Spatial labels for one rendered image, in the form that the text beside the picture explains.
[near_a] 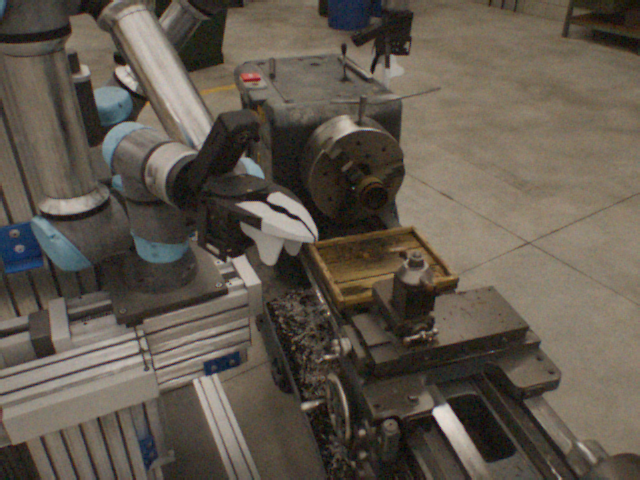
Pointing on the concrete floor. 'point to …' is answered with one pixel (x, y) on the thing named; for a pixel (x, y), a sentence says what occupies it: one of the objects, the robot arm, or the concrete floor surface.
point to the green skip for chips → (205, 49)
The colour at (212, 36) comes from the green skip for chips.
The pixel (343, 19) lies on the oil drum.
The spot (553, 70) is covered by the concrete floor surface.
